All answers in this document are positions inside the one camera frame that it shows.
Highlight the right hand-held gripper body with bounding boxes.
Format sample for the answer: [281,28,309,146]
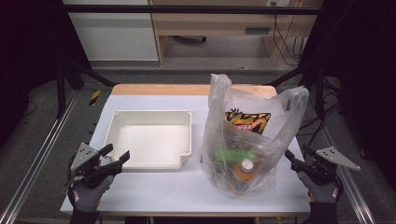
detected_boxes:
[307,146,361,188]

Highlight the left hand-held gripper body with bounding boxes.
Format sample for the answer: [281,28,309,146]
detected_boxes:
[66,142,110,189]

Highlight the clear plastic bag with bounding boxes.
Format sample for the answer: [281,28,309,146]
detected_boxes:
[200,73,310,197]

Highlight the white plastic tray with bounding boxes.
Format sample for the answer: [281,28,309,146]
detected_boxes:
[103,109,193,173]

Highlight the orange drink bottle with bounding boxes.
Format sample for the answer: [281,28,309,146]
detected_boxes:
[232,158,260,191]

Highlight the green snack packet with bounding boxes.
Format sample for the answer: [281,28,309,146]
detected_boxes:
[214,148,257,163]

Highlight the black and yellow chips bag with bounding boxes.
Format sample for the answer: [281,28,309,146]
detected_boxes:
[224,108,272,135]

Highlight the person's right hand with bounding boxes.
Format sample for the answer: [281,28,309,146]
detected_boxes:
[297,171,340,204]

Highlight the person's left hand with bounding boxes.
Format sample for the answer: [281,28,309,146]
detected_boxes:
[71,176,115,213]

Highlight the black and yellow tape mark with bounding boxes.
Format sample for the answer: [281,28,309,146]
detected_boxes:
[89,90,102,106]

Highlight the black metal stand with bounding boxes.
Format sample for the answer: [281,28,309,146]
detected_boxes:
[265,62,327,119]
[55,60,117,119]

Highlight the white cabinet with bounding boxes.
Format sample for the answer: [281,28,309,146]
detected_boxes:
[64,0,160,62]

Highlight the wooden desk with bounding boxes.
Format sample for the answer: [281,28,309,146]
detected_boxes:
[148,0,323,67]

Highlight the black metal crossbar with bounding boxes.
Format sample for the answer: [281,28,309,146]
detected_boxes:
[62,4,321,16]

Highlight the black floor cable bundle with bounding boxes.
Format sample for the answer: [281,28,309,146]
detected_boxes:
[292,77,344,147]

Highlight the aluminium floor rail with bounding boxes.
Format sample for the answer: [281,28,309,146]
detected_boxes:
[306,92,377,224]
[0,90,80,224]

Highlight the thin black floor cable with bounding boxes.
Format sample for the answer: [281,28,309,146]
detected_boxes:
[21,100,39,119]

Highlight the black hanging cables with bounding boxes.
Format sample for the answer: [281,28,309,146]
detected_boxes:
[272,1,309,67]

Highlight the white wall socket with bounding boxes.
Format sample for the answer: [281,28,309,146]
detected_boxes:
[265,0,291,7]

